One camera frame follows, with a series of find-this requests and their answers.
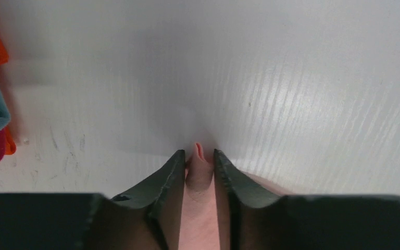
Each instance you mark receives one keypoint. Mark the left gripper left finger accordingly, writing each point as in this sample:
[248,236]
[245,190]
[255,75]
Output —
[146,216]

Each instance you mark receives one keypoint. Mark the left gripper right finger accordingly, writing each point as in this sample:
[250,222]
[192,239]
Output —
[252,217]

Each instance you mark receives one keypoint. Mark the salmon pink t-shirt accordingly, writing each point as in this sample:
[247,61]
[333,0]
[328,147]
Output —
[199,228]

